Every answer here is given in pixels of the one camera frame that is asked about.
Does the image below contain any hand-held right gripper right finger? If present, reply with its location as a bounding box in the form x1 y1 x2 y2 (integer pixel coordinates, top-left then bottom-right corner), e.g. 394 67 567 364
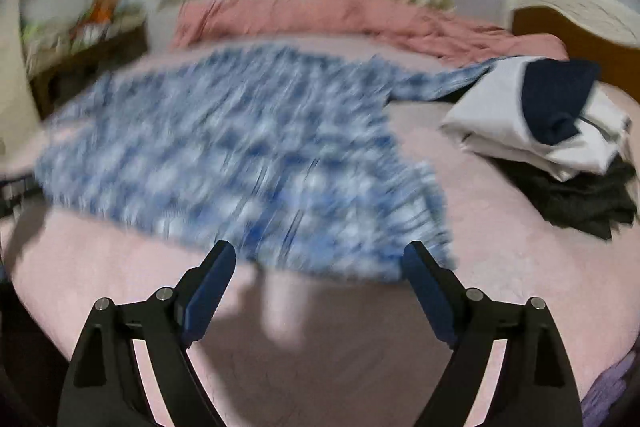
403 240 584 427

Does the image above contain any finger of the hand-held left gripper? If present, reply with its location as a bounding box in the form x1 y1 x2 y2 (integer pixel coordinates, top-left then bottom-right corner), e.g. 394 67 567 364
0 177 32 218

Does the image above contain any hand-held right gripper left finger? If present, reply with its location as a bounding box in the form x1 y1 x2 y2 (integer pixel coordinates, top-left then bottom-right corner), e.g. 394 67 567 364
56 240 237 427

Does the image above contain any blue plaid shirt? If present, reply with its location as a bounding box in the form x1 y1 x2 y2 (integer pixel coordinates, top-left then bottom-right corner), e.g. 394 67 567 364
32 44 496 285

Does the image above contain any pink bed sheet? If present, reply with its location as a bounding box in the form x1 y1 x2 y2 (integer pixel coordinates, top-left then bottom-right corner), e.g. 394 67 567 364
0 32 640 427

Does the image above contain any dark wooden desk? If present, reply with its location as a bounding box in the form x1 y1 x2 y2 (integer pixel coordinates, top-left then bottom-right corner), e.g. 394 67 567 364
30 19 148 118

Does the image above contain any black folded garment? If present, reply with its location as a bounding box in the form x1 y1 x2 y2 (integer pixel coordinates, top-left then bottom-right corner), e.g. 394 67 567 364
505 157 638 240

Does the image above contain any white folded garment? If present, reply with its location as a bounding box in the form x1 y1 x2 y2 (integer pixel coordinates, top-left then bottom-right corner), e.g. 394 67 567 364
440 57 631 182

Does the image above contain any purple cloth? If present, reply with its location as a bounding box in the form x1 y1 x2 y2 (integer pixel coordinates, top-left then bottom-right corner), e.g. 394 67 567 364
580 354 637 427

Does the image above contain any orange toy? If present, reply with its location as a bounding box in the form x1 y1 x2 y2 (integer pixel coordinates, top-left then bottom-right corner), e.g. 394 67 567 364
92 0 123 24

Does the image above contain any navy folded garment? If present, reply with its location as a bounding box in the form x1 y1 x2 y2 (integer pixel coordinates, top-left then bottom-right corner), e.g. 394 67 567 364
521 58 601 146

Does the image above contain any pink checked quilt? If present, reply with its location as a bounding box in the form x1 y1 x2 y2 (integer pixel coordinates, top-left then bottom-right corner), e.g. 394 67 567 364
170 0 568 68

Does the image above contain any white and wooden bed headboard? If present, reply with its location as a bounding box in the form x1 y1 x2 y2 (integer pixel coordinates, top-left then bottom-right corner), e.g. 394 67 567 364
505 0 640 100

